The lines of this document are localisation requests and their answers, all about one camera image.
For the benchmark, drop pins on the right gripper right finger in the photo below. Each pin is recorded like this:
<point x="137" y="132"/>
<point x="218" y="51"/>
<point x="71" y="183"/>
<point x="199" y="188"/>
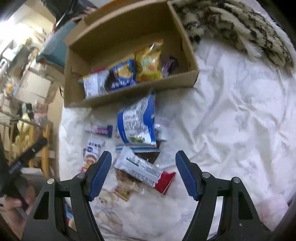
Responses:
<point x="224" y="211"/>

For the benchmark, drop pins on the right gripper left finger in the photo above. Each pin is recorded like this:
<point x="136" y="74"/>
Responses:
<point x="62" y="209"/>

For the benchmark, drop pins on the clear orange candy packet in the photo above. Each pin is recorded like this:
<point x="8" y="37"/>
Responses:
<point x="126" y="185"/>

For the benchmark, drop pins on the white red snack bar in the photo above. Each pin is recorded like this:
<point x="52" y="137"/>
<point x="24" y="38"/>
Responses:
<point x="144" y="171"/>

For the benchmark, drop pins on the white cartoon rice cake pack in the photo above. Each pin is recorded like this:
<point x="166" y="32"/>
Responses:
<point x="92" y="152"/>

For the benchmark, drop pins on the blue white chip bag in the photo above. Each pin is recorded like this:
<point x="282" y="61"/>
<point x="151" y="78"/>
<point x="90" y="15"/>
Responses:
<point x="136" y="126"/>

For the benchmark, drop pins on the purple white wafer bar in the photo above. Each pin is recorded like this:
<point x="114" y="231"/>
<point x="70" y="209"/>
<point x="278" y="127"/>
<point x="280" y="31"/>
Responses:
<point x="105" y="131"/>

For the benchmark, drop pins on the dark braised meat packet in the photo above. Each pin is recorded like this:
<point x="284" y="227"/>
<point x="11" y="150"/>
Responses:
<point x="149" y="155"/>

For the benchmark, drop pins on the blue white snack bar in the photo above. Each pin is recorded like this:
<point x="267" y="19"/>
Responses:
<point x="169" y="66"/>

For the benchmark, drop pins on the left human hand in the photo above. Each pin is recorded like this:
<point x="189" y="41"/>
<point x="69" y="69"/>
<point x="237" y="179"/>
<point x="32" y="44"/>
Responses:
<point x="11" y="205"/>

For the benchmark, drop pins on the wooden drying rack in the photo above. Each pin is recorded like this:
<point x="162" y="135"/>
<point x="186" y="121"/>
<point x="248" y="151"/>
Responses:
<point x="17" y="134"/>

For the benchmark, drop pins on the white floral bed sheet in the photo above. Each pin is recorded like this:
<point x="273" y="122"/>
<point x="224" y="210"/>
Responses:
<point x="238" y="120"/>

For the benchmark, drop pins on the white grey snack bag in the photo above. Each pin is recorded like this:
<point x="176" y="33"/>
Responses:
<point x="94" y="84"/>

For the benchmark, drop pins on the yellow chip bag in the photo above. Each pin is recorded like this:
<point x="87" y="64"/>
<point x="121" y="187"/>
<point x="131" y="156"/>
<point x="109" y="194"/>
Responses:
<point x="148" y="62"/>

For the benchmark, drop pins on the dark blue snack bag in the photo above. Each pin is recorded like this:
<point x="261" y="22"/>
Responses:
<point x="122" y="74"/>

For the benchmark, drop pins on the teal cushion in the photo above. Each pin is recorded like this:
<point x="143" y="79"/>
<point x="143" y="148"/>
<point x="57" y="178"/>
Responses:
<point x="54" y="49"/>

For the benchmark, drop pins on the cream black fuzzy blanket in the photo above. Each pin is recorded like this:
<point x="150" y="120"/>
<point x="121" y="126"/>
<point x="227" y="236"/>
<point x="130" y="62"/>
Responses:
<point x="241" y="26"/>

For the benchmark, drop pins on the brown cardboard box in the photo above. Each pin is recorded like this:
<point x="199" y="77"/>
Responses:
<point x="116" y="30"/>

